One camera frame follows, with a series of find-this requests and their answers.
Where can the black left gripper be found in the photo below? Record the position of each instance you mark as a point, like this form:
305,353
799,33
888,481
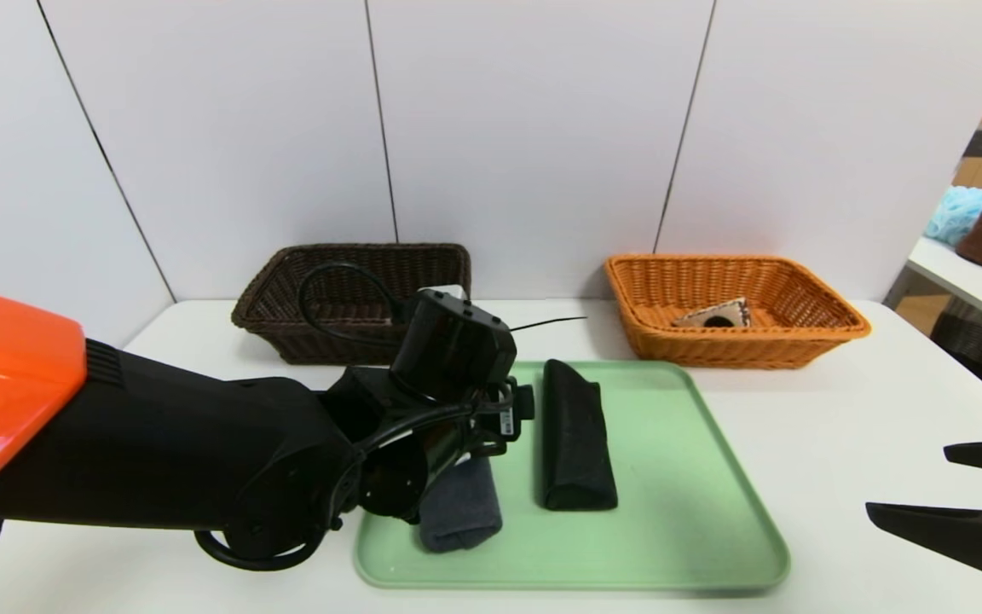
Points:
509,419

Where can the chocolate cake slice toy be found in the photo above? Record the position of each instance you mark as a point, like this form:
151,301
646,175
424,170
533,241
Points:
713,315

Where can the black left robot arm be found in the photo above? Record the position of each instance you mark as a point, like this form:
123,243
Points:
158,452

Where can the orange wicker basket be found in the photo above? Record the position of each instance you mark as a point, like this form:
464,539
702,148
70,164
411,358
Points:
798,337

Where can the dark brown wicker basket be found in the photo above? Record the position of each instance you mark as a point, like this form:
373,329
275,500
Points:
286,290

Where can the black folded cloth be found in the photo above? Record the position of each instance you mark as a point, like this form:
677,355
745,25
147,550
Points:
576,443

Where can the grey folded towel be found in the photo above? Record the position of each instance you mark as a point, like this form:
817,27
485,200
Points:
465,512

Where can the light green plastic tray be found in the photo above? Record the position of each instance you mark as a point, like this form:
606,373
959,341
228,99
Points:
670,529

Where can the light blue bag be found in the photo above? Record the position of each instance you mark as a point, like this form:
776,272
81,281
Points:
956,213

